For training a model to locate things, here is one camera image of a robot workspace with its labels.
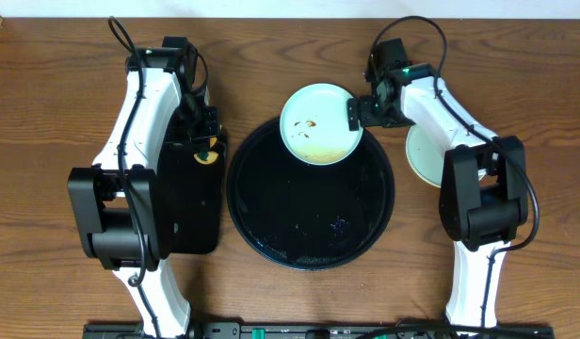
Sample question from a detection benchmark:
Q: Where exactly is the mint green plate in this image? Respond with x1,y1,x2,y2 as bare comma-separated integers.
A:
279,83,363,166
405,125,484,187

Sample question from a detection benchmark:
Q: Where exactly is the yellow green sponge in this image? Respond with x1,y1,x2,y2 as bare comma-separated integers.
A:
194,137,218,165

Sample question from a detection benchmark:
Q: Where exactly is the black rectangular water tray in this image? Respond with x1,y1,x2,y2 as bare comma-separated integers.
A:
157,134,228,254

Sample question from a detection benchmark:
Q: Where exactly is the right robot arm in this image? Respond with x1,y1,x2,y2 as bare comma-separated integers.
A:
347,61,528,328

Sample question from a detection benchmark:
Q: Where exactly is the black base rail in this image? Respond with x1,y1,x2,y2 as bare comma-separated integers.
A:
81,321,555,339

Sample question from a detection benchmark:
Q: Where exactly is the round black tray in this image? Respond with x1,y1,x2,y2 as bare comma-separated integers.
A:
226,120,395,270

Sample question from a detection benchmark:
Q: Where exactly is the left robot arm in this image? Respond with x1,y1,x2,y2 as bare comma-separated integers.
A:
67,37,228,338

